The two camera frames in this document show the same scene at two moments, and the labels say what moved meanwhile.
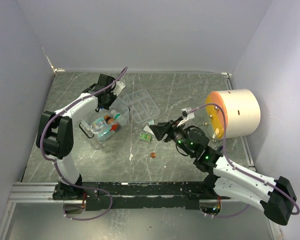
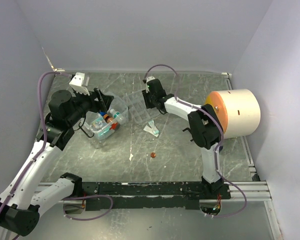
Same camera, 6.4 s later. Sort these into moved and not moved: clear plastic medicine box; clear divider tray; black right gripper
Moved: black right gripper
Not moved: clear plastic medicine box; clear divider tray
